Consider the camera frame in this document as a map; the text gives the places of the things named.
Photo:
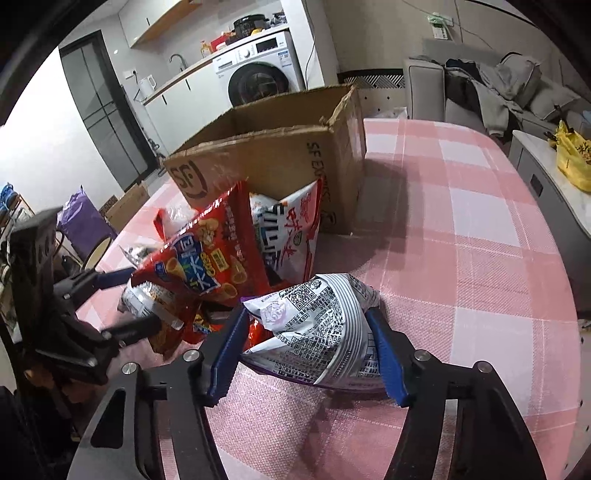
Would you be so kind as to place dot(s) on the metal faucet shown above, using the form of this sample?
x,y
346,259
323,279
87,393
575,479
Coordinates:
x,y
178,60

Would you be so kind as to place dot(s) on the grey sofa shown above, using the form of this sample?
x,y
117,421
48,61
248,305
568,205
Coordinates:
x,y
425,92

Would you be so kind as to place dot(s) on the red box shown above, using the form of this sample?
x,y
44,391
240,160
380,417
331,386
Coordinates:
x,y
224,42

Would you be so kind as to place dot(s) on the red cookie packet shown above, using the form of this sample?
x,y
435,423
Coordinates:
x,y
203,328

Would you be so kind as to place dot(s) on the white wall cabinet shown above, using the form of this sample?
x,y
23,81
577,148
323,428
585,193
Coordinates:
x,y
147,23

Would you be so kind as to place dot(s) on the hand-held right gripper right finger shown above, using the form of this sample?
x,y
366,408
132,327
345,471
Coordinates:
x,y
388,360

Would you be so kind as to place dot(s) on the small cardboard box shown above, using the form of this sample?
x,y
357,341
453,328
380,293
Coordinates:
x,y
127,207

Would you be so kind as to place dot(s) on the red clear snack packet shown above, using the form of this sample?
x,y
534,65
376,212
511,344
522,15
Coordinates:
x,y
178,221

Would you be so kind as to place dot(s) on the silver printed snack bag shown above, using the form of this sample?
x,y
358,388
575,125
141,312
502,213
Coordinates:
x,y
314,332

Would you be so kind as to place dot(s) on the orange and silver snack packet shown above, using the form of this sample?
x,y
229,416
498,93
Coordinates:
x,y
143,297

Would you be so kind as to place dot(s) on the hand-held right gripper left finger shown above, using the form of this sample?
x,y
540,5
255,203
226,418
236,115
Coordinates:
x,y
226,355

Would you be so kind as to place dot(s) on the pile of dark clothes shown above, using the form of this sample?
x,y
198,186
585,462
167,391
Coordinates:
x,y
485,97

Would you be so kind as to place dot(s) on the silver foil packet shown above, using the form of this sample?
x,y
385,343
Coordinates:
x,y
136,254

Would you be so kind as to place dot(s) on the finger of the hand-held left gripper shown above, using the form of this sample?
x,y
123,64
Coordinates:
x,y
113,278
134,328

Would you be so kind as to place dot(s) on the white counter cabinet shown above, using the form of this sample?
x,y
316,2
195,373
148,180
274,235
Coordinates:
x,y
184,115

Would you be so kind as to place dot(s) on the dark glass door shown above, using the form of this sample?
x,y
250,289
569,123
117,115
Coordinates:
x,y
101,115

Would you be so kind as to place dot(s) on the pink checkered tablecloth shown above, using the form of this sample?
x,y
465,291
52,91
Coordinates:
x,y
461,277

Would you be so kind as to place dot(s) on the dark patterned panel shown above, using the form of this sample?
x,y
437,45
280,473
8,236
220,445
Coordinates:
x,y
374,79

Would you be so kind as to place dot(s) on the white washing machine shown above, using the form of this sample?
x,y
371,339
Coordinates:
x,y
263,83

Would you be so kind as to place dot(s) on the yellow plastic bag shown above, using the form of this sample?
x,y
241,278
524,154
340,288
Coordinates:
x,y
572,161

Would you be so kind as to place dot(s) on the white power strip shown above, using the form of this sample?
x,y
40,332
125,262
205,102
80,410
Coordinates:
x,y
441,28

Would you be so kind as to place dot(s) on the white side table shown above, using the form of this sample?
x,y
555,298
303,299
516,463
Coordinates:
x,y
545,207

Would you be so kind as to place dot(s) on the purple plastic bag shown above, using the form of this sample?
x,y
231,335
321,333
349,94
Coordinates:
x,y
83,221

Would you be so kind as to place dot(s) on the brown cardboard box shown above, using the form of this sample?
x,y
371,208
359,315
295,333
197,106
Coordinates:
x,y
277,161

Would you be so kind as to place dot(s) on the white and red snack bag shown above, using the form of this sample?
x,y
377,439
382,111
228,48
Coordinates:
x,y
286,230

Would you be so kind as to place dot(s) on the white electric kettle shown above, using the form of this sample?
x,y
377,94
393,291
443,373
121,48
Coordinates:
x,y
147,90

